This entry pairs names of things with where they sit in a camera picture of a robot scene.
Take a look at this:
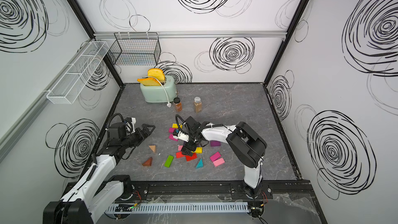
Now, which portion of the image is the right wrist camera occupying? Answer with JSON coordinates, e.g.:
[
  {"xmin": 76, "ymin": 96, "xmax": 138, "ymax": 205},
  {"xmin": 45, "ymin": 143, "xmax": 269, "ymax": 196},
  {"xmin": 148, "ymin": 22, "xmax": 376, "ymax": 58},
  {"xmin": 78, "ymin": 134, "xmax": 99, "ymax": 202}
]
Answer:
[{"xmin": 173, "ymin": 132, "xmax": 189, "ymax": 142}]

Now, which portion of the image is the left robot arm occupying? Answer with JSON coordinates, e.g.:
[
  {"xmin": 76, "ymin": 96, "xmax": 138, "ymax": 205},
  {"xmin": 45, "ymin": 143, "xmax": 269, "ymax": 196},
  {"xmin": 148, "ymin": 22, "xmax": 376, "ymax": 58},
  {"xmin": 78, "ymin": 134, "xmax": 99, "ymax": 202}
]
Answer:
[{"xmin": 42, "ymin": 113, "xmax": 155, "ymax": 224}]

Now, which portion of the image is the yellow block centre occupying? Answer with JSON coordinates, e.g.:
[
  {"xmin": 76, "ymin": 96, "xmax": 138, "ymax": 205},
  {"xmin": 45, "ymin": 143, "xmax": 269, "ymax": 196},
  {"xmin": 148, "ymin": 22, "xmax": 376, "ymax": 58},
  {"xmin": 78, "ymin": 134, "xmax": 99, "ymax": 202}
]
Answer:
[{"xmin": 194, "ymin": 147, "xmax": 202, "ymax": 153}]

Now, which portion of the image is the yellow toast slice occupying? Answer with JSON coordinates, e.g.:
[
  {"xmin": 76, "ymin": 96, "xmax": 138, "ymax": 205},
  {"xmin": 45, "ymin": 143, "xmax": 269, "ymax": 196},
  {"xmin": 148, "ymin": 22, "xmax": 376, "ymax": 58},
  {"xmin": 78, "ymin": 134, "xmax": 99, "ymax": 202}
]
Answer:
[
  {"xmin": 147, "ymin": 68, "xmax": 165, "ymax": 82},
  {"xmin": 137, "ymin": 77, "xmax": 162, "ymax": 87}
]

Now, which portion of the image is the red block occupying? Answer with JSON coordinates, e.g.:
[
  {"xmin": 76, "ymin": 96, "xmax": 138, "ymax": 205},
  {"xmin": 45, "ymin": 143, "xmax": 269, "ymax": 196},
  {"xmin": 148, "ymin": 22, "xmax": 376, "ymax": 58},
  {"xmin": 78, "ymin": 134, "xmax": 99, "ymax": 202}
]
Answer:
[
  {"xmin": 176, "ymin": 151, "xmax": 185, "ymax": 159},
  {"xmin": 185, "ymin": 153, "xmax": 197, "ymax": 161}
]

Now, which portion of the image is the white mesh wall shelf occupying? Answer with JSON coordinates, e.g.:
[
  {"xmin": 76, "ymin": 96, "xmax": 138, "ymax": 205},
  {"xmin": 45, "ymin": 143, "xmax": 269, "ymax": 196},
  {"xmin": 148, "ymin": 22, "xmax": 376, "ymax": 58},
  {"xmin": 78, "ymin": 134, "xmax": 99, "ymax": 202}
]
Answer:
[{"xmin": 46, "ymin": 41, "xmax": 109, "ymax": 104}]

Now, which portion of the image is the teal triangle block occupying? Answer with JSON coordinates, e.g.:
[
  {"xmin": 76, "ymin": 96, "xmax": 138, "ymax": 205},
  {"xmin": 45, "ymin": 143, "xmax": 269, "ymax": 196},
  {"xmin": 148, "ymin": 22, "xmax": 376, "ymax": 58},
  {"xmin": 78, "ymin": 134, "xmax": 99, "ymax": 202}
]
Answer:
[{"xmin": 196, "ymin": 159, "xmax": 204, "ymax": 169}]

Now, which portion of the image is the magenta block right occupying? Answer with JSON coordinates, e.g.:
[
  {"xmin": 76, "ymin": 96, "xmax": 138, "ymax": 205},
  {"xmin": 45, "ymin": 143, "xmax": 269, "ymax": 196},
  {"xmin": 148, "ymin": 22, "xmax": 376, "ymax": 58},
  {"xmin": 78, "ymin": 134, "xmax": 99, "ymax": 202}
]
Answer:
[{"xmin": 210, "ymin": 152, "xmax": 221, "ymax": 162}]

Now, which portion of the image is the yellow block near magenta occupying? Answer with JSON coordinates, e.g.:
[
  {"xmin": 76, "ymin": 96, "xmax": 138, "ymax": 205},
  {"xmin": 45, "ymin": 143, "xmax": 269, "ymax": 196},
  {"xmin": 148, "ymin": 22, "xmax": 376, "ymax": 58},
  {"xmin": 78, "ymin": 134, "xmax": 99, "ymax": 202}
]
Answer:
[{"xmin": 172, "ymin": 123, "xmax": 182, "ymax": 129}]

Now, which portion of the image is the tan triangle block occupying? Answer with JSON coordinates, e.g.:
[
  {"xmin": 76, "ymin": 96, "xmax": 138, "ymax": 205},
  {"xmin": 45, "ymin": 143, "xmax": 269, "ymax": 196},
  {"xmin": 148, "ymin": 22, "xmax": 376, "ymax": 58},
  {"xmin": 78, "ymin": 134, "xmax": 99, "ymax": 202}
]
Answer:
[{"xmin": 149, "ymin": 145, "xmax": 157, "ymax": 153}]

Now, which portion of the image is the purple block right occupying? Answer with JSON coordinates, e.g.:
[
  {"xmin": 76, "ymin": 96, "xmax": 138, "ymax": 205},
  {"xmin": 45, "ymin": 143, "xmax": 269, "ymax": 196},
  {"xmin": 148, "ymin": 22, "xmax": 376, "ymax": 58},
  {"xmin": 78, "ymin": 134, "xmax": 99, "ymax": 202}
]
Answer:
[{"xmin": 210, "ymin": 141, "xmax": 221, "ymax": 147}]

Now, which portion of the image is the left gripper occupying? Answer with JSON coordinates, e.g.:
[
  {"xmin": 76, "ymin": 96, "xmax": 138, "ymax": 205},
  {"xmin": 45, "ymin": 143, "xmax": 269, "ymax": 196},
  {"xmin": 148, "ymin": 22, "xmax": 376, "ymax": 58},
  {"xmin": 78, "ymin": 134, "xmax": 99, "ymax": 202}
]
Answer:
[{"xmin": 121, "ymin": 124, "xmax": 155, "ymax": 149}]

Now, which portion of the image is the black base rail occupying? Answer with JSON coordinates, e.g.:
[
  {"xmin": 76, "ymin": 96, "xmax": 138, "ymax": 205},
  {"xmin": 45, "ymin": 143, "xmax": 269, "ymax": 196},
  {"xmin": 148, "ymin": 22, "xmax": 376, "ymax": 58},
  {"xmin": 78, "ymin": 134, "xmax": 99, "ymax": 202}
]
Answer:
[{"xmin": 63, "ymin": 179, "xmax": 313, "ymax": 201}]

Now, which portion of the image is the black wire basket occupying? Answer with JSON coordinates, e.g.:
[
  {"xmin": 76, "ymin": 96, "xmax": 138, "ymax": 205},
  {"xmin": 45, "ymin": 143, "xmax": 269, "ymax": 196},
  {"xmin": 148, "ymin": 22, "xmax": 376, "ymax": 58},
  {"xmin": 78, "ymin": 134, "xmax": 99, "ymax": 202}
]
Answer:
[{"xmin": 108, "ymin": 32, "xmax": 161, "ymax": 66}]

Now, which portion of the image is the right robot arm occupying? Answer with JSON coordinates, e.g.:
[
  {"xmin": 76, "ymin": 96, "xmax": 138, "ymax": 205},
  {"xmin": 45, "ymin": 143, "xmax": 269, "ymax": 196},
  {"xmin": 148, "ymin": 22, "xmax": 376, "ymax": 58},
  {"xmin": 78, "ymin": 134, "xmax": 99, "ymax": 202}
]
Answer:
[{"xmin": 175, "ymin": 114, "xmax": 267, "ymax": 199}]

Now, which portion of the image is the brown triangle block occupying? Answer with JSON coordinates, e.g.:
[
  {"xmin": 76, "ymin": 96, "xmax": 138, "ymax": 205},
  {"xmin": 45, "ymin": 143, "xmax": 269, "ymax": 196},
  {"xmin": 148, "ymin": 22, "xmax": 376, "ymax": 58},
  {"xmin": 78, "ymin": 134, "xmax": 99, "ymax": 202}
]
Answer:
[{"xmin": 142, "ymin": 157, "xmax": 153, "ymax": 167}]

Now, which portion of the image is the back yellow toast slice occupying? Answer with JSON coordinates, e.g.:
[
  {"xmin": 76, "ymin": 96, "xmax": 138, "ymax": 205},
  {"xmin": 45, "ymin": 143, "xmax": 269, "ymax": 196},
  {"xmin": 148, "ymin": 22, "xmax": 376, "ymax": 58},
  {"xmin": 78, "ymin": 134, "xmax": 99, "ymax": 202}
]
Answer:
[{"xmin": 147, "ymin": 68, "xmax": 165, "ymax": 82}]

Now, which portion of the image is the brown spice jar silver lid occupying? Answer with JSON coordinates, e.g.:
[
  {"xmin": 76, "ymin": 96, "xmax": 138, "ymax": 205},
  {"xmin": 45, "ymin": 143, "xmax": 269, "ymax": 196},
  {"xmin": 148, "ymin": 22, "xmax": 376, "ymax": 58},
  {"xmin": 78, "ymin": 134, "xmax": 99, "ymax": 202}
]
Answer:
[{"xmin": 194, "ymin": 96, "xmax": 202, "ymax": 113}]

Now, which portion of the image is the grey slotted cable duct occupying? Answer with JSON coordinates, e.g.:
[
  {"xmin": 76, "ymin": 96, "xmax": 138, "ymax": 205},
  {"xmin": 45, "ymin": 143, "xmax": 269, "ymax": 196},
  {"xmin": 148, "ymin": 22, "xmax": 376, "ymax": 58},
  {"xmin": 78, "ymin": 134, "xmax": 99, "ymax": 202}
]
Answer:
[{"xmin": 105, "ymin": 202, "xmax": 249, "ymax": 215}]

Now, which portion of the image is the white toaster power cable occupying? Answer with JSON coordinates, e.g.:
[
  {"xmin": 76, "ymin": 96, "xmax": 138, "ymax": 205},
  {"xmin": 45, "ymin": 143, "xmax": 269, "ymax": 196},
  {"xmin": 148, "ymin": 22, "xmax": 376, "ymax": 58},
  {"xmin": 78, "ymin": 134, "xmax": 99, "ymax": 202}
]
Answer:
[{"xmin": 153, "ymin": 77, "xmax": 172, "ymax": 108}]

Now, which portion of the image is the green block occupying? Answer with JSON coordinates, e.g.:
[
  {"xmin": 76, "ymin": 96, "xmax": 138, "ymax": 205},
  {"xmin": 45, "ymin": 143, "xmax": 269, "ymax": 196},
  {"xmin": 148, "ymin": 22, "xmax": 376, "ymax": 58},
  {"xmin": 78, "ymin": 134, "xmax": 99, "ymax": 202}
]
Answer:
[{"xmin": 164, "ymin": 155, "xmax": 174, "ymax": 168}]

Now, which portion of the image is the magenta speckled block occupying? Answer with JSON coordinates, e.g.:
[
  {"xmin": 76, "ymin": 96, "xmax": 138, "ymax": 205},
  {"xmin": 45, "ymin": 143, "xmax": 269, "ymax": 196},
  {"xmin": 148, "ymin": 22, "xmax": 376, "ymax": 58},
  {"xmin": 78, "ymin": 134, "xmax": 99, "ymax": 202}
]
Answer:
[{"xmin": 169, "ymin": 134, "xmax": 178, "ymax": 142}]

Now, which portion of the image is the red pepper spice jar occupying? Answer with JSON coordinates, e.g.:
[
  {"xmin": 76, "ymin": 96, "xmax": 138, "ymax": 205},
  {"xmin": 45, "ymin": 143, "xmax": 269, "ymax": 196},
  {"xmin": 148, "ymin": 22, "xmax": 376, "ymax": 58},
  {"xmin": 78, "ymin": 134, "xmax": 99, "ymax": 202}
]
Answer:
[{"xmin": 173, "ymin": 97, "xmax": 182, "ymax": 112}]

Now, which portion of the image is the front yellow toast slice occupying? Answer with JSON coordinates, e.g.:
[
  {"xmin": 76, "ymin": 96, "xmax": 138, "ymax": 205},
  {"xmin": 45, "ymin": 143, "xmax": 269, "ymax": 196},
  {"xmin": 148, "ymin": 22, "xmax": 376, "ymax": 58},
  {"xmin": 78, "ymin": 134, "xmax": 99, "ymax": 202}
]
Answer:
[{"xmin": 137, "ymin": 77, "xmax": 162, "ymax": 87}]

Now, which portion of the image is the mint green toaster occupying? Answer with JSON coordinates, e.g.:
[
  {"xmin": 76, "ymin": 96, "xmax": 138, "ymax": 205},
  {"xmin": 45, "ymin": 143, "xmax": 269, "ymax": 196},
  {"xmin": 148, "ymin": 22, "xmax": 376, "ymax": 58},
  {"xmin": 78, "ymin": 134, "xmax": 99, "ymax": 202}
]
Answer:
[{"xmin": 140, "ymin": 75, "xmax": 177, "ymax": 103}]

